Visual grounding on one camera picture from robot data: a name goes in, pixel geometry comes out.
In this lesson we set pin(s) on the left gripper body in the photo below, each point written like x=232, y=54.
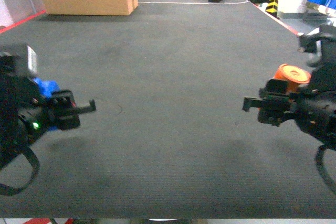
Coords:
x=20, y=112

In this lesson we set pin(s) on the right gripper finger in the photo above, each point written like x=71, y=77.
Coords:
x=250, y=102

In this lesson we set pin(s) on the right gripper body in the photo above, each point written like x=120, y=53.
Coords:
x=313, y=105

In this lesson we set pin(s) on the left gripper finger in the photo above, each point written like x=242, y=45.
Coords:
x=82, y=109

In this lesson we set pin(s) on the orange cylindrical cap 4680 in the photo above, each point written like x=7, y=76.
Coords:
x=294, y=76

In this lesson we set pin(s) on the blue plastic part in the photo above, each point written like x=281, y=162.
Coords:
x=46, y=89

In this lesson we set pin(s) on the yellow black traffic cone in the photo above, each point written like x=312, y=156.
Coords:
x=272, y=8

